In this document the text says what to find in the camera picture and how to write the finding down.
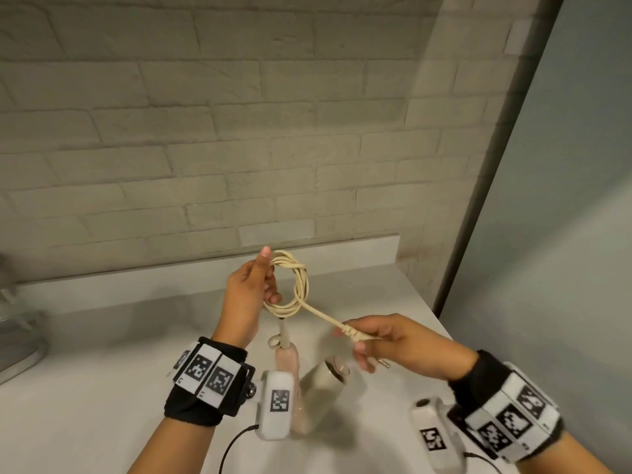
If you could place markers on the person's left hand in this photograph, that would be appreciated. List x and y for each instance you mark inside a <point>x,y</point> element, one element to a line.
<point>242,301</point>

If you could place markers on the person's right hand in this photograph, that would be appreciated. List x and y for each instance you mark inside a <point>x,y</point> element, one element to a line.
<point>419,348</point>

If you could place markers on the person's right thumb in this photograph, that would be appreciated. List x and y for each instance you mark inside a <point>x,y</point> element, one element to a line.
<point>368,324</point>

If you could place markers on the person's left thumb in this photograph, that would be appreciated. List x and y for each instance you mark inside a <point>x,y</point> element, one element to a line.
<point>262,266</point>

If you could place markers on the person's left forearm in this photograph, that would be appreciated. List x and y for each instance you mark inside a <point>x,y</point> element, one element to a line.
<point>173,449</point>

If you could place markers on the person's right forearm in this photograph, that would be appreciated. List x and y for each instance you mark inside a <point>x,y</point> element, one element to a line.
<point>563,456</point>

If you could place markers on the pink and beige hair dryer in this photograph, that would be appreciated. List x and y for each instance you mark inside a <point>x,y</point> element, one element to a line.
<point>321,394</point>

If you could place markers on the black left wristband with markers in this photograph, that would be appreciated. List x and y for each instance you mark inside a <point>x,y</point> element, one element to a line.
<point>210,380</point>

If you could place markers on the black wristband with markers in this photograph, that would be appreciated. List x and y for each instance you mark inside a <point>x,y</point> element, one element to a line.
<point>508,414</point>
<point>210,380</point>

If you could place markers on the black right wristband with markers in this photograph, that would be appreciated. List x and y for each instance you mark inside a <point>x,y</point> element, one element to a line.
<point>508,414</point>

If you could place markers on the grey tall cabinet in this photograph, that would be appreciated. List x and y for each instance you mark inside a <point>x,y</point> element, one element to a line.
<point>553,217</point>

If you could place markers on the grey metal appliance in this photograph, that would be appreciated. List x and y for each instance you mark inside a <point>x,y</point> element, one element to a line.
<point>17,335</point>

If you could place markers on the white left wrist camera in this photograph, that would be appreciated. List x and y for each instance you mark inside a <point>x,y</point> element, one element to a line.
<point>279,404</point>

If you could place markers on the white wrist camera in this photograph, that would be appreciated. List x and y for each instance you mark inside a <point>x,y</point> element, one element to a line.
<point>279,404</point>
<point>437,436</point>

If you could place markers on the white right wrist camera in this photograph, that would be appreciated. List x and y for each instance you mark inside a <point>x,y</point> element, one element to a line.
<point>437,436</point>

